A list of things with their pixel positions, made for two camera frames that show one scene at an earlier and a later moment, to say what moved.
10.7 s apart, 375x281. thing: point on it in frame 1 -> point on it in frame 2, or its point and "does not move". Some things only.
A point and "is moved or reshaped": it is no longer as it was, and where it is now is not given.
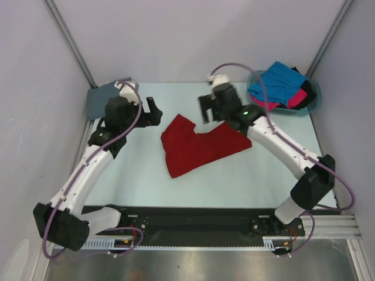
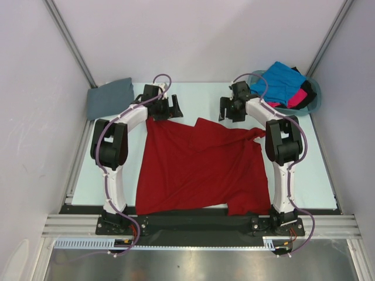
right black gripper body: [222, 115] -> [235, 115]
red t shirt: [184, 149] is moved or reshaped
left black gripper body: [132, 110] -> [162, 105]
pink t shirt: [299, 96] does not move
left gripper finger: [155, 114] -> [174, 110]
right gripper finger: [214, 112] -> [224, 113]
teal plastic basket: [255, 78] does not move
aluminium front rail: [331, 227] does not move
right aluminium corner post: [333, 31] does not move
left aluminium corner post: [71, 43] does not move
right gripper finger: [207, 102] -> [225, 102]
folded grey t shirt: [98, 97] does not move
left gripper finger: [145, 120] -> [162, 115]
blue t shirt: [278, 83] does not move
